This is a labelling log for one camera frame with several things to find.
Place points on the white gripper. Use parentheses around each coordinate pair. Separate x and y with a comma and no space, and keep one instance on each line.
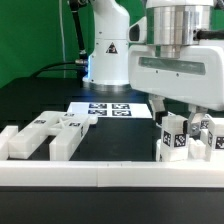
(196,78)

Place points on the white chair seat part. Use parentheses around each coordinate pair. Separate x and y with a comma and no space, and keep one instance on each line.
(193,150)

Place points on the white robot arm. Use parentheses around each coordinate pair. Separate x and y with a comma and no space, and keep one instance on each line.
(171,52)

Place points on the white chair back part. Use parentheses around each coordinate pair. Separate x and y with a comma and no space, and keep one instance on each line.
(68,130)

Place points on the white tagged cube nut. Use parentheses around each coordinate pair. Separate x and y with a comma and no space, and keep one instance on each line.
(205,122)

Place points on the white marker sheet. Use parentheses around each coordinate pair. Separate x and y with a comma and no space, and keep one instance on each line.
(112,110)

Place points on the white U-shaped fence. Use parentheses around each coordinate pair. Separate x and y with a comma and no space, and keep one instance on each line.
(105,174)

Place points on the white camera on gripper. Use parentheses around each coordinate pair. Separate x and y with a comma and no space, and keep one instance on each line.
(137,33)

